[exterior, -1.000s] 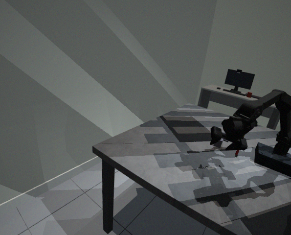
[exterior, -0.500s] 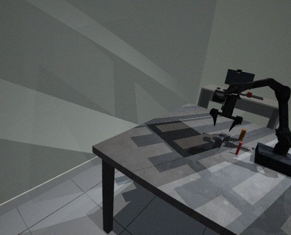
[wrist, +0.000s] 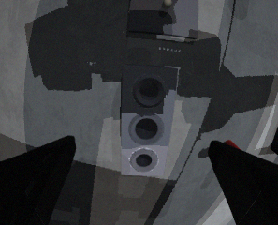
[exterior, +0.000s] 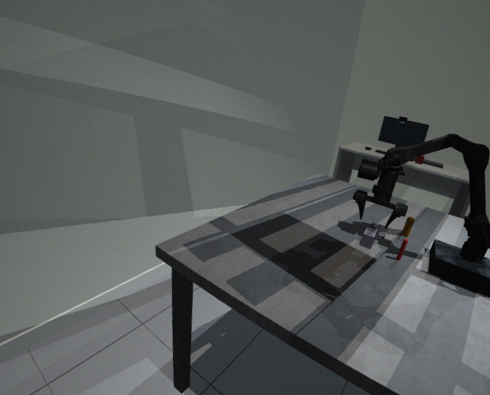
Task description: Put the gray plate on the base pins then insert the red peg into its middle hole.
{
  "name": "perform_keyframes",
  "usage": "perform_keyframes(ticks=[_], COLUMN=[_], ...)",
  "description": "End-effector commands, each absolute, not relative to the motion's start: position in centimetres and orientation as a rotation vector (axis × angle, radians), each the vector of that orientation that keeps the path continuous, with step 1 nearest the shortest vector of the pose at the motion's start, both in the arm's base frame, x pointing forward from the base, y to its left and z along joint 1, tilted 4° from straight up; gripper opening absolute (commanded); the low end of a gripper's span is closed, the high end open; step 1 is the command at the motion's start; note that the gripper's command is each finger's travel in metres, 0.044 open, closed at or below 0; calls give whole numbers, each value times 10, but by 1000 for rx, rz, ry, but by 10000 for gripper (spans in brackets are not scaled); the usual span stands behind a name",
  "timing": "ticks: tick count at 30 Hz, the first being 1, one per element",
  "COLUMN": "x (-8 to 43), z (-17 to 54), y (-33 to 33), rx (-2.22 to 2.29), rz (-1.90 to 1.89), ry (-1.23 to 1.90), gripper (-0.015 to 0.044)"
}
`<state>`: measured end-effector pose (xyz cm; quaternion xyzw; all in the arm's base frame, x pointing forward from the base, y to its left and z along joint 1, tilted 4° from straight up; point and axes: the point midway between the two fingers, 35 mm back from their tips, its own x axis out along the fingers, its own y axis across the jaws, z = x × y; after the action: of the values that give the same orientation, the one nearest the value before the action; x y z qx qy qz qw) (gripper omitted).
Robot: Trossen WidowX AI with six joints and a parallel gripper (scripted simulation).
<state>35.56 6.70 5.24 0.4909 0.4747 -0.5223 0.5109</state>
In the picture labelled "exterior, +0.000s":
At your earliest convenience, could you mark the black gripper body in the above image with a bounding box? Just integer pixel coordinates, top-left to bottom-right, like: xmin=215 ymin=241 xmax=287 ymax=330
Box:
xmin=353 ymin=183 xmax=408 ymax=217

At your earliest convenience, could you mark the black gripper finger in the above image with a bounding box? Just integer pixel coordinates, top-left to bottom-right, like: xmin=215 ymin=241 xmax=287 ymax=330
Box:
xmin=355 ymin=200 xmax=366 ymax=219
xmin=385 ymin=211 xmax=400 ymax=228

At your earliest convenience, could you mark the dark red peg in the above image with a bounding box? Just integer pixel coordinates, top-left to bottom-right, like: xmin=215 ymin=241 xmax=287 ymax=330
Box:
xmin=396 ymin=239 xmax=408 ymax=260

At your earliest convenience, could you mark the brown cylinder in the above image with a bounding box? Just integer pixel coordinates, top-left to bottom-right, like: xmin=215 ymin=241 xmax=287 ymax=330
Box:
xmin=402 ymin=217 xmax=415 ymax=237

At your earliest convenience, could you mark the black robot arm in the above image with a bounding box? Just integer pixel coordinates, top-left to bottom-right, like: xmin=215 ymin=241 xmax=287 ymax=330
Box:
xmin=357 ymin=133 xmax=490 ymax=264

